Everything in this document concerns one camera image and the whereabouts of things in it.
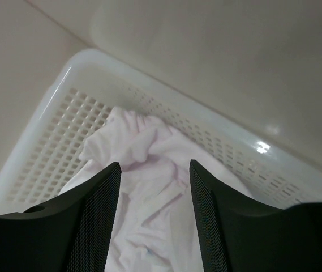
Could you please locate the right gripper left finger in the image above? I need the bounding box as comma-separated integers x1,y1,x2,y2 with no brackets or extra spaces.
0,162,121,271

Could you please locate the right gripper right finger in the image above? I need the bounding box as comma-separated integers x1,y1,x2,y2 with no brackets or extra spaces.
190,160,322,271

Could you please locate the white tank top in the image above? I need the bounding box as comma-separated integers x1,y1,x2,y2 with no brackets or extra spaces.
62,107,251,271

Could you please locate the white plastic basket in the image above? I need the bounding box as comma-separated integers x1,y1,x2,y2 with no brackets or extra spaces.
0,49,322,215

